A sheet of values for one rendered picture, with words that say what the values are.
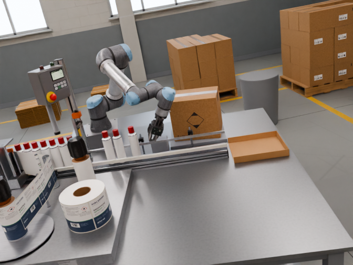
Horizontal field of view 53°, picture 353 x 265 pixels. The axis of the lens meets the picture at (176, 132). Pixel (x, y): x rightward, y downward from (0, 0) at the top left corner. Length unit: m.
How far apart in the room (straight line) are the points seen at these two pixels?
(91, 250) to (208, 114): 1.10
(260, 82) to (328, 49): 1.47
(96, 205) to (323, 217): 0.93
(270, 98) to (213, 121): 2.12
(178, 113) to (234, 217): 0.87
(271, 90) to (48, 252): 3.24
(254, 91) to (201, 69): 1.42
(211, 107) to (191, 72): 3.23
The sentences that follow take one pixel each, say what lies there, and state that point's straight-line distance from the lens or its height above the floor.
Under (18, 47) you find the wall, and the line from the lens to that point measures 7.71.
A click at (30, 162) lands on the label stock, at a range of 2.15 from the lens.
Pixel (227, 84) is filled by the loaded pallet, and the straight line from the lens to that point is 5.57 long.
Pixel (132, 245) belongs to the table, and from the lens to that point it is 1.54.
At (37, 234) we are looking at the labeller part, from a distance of 1.71.
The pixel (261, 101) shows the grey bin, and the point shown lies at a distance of 4.24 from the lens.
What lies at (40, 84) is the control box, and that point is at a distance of 2.04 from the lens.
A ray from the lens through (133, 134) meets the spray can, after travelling 2.01.
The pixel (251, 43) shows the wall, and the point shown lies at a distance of 7.98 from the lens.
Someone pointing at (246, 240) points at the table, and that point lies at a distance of 1.47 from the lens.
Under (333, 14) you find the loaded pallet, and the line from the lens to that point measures 5.29.
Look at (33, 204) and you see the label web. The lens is 1.77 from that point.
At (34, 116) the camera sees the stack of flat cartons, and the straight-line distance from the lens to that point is 6.26.
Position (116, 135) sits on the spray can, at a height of 1.05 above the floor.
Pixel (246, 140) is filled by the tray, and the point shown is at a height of 0.84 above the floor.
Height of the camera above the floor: 1.79
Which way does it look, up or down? 23 degrees down
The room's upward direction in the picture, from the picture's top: 10 degrees counter-clockwise
